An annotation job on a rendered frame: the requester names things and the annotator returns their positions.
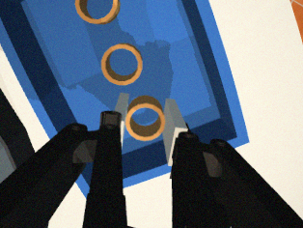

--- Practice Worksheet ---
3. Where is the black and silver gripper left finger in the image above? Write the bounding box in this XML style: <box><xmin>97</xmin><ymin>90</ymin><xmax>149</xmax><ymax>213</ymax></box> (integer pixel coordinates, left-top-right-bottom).
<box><xmin>0</xmin><ymin>93</ymin><xmax>129</xmax><ymax>228</ymax></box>

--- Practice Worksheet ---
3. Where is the blue crate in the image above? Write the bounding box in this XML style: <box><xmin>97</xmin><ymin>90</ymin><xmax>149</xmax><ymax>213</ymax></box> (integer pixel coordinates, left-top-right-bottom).
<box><xmin>0</xmin><ymin>0</ymin><xmax>250</xmax><ymax>188</ymax></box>

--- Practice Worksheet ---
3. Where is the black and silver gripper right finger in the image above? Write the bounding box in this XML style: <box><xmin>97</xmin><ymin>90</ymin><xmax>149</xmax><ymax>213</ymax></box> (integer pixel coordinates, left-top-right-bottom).
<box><xmin>162</xmin><ymin>99</ymin><xmax>303</xmax><ymax>228</ymax></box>

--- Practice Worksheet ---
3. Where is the bronze bushing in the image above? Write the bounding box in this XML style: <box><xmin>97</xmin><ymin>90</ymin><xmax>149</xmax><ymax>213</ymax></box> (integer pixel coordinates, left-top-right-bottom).
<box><xmin>75</xmin><ymin>0</ymin><xmax>121</xmax><ymax>25</ymax></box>
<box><xmin>125</xmin><ymin>95</ymin><xmax>165</xmax><ymax>141</ymax></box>
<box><xmin>101</xmin><ymin>43</ymin><xmax>142</xmax><ymax>85</ymax></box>

